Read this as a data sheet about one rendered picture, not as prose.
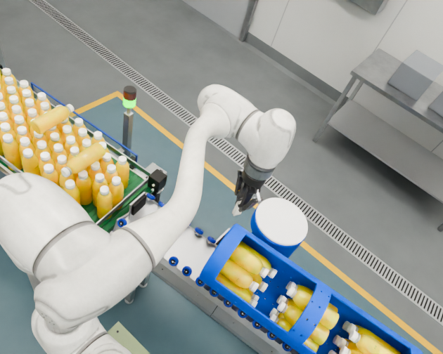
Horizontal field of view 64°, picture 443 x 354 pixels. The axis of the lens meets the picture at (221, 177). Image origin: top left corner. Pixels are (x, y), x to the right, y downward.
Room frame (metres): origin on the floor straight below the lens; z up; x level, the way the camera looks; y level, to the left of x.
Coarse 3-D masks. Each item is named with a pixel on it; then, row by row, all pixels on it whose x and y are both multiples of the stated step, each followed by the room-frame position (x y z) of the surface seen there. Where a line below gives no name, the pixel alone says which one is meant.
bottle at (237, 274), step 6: (228, 264) 0.71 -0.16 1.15; (234, 264) 0.72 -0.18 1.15; (222, 270) 0.69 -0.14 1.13; (228, 270) 0.69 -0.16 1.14; (234, 270) 0.69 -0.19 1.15; (240, 270) 0.70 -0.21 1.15; (228, 276) 0.67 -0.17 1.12; (234, 276) 0.68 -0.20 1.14; (240, 276) 0.68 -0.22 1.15; (246, 276) 0.69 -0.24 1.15; (234, 282) 0.66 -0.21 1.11; (240, 282) 0.66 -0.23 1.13; (246, 282) 0.67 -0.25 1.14; (252, 282) 0.68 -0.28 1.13; (246, 288) 0.66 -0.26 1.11
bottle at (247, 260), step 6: (240, 246) 0.79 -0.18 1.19; (234, 252) 0.75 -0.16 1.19; (240, 252) 0.76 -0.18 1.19; (246, 252) 0.77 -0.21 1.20; (234, 258) 0.73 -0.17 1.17; (240, 258) 0.73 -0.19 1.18; (246, 258) 0.74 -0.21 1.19; (252, 258) 0.75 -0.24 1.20; (258, 258) 0.76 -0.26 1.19; (240, 264) 0.72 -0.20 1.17; (246, 264) 0.72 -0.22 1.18; (252, 264) 0.73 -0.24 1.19; (258, 264) 0.74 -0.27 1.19; (246, 270) 0.72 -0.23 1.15; (252, 270) 0.71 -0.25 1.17; (258, 270) 0.72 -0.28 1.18
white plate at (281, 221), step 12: (264, 204) 1.16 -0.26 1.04; (276, 204) 1.19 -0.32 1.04; (288, 204) 1.22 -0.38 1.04; (264, 216) 1.09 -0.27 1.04; (276, 216) 1.12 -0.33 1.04; (288, 216) 1.15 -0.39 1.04; (300, 216) 1.18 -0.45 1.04; (264, 228) 1.02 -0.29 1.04; (276, 228) 1.05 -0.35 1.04; (288, 228) 1.08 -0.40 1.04; (300, 228) 1.11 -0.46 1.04; (276, 240) 0.98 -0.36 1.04; (288, 240) 1.01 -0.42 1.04; (300, 240) 1.04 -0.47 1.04
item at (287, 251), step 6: (252, 216) 1.10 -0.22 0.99; (252, 222) 1.06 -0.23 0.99; (252, 228) 1.04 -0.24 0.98; (258, 228) 1.02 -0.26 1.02; (258, 234) 1.00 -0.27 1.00; (264, 240) 0.98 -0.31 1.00; (270, 240) 0.98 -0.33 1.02; (270, 246) 0.97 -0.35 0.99; (276, 246) 0.97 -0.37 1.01; (282, 246) 0.98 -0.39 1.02; (288, 246) 0.99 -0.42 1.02; (294, 246) 1.00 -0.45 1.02; (282, 252) 0.98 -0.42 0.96; (288, 252) 1.00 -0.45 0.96
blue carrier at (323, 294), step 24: (240, 240) 0.78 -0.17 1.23; (216, 264) 0.67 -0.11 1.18; (288, 264) 0.78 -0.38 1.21; (216, 288) 0.63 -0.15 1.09; (312, 288) 0.80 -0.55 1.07; (264, 312) 0.66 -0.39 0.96; (312, 312) 0.61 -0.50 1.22; (360, 312) 0.69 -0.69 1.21; (288, 336) 0.54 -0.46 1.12; (384, 336) 0.70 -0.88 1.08
